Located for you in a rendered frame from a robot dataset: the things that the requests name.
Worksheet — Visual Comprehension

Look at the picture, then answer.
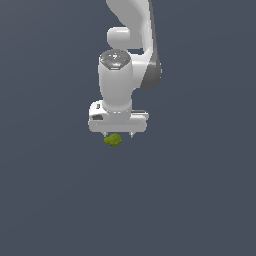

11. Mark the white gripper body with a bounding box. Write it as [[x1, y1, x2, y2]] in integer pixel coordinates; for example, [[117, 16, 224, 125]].
[[87, 100, 150, 134]]

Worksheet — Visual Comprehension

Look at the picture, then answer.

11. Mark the small green lumpy object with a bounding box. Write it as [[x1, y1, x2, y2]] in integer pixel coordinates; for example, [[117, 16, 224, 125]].
[[103, 133, 123, 148]]

